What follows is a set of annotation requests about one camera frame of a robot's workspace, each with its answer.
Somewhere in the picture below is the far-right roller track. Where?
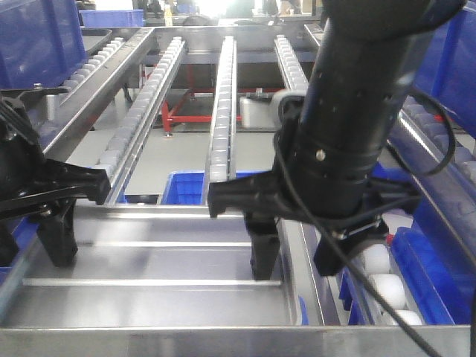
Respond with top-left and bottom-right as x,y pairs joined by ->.
403,95 -> 475,184

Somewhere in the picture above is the short steel lower rail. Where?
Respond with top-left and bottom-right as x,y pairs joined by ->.
298,223 -> 341,326

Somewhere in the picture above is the red metal floor frame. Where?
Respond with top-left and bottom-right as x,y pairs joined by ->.
158,62 -> 284,132

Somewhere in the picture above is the large blue bin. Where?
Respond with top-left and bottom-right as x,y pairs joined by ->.
1,1 -> 86,89
415,1 -> 475,136

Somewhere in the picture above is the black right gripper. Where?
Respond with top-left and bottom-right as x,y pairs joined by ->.
245,174 -> 419,280

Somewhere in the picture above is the white roller track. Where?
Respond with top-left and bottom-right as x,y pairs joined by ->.
96,36 -> 185,205
204,36 -> 237,187
274,34 -> 423,325

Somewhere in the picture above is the right white roller track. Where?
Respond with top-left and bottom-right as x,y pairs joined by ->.
274,34 -> 423,325

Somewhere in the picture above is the steel front shelf rail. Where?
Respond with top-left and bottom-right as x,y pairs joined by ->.
0,324 -> 472,357

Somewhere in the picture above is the dark tray far left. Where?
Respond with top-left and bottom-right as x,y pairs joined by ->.
81,28 -> 112,56

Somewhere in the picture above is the blue crate below right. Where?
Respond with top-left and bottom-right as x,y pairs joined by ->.
338,163 -> 476,325

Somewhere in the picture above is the large blue bin upper left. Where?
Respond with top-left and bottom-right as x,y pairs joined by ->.
1,1 -> 86,89

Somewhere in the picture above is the blue crate in background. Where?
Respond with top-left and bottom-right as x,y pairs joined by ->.
80,9 -> 144,28

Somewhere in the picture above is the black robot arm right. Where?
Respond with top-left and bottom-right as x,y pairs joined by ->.
208,1 -> 464,280

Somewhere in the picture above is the silver ribbed metal tray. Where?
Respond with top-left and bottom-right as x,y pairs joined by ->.
0,205 -> 324,328

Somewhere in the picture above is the steel divider rail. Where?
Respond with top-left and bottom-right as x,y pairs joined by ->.
303,23 -> 476,283
39,28 -> 155,161

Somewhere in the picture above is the far-left roller track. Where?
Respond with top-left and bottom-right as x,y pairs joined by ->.
32,37 -> 126,137

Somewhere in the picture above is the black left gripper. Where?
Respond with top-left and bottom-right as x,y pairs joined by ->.
1,97 -> 111,267

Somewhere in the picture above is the centre white roller track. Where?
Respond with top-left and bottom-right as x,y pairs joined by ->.
204,36 -> 237,187

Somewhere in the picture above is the blue crate below left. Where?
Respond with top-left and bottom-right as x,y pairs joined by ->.
1,217 -> 39,284

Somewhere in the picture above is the right steel divider rail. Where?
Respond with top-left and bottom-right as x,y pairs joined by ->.
303,23 -> 476,283

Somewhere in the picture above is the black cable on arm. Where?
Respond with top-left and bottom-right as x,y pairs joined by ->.
272,87 -> 457,357

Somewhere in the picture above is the blue crate below centre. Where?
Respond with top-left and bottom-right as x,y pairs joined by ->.
161,170 -> 261,206

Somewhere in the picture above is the blue crate below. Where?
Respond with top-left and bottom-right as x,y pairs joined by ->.
161,170 -> 261,206
1,217 -> 39,284
338,163 -> 476,325

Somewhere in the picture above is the left steel divider rail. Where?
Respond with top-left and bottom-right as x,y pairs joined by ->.
39,28 -> 155,161

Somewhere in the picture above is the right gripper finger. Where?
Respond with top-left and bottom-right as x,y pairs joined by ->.
208,171 -> 280,218

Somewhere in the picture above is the left white roller track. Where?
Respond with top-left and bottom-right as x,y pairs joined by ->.
96,36 -> 185,205

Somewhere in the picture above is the large blue bin upper right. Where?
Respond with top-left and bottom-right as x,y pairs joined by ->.
415,1 -> 475,136

